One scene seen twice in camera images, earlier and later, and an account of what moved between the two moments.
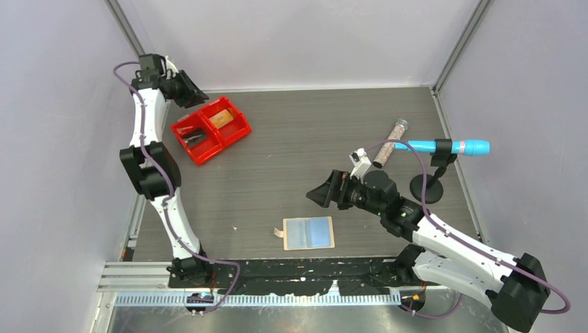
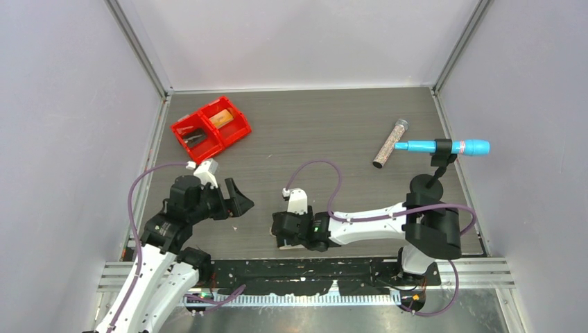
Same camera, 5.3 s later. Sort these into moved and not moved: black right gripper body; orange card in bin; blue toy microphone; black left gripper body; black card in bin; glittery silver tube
Moved: black left gripper body; black right gripper body
Not moved: glittery silver tube; black card in bin; orange card in bin; blue toy microphone
